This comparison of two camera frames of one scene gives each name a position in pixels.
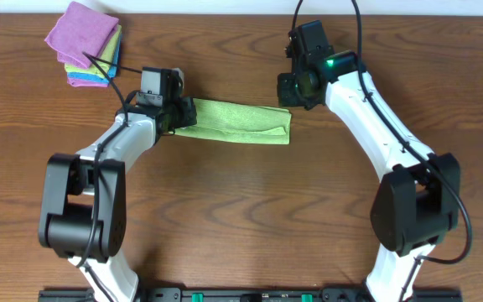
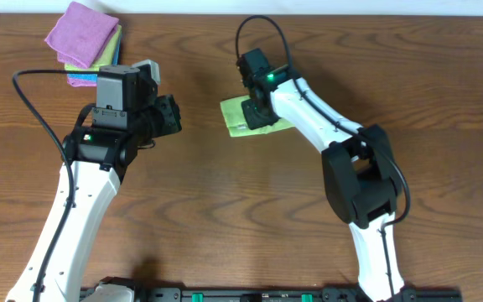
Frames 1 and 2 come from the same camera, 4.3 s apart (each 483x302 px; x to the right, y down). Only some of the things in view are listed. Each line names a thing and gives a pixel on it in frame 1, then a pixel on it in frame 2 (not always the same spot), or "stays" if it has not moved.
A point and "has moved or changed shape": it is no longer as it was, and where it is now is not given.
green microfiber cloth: [239, 122] has moved or changed shape
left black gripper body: [184, 112] to [169, 113]
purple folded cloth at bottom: [90, 84] stays
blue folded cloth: [112, 72] stays
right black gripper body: [286, 90] to [257, 113]
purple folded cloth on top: [82, 28] stays
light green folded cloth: [107, 54] stays
